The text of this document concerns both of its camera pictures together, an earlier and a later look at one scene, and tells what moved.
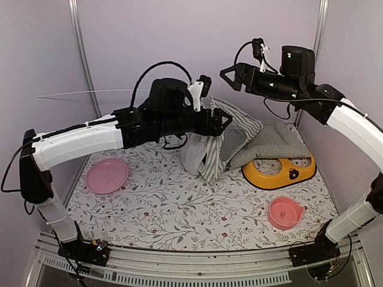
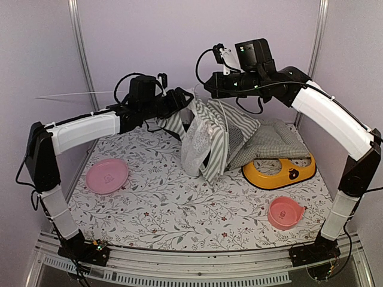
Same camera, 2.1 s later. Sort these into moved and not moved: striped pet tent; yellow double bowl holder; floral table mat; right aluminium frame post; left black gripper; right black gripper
Moved: left black gripper; right black gripper
Not moved: yellow double bowl holder; striped pet tent; floral table mat; right aluminium frame post
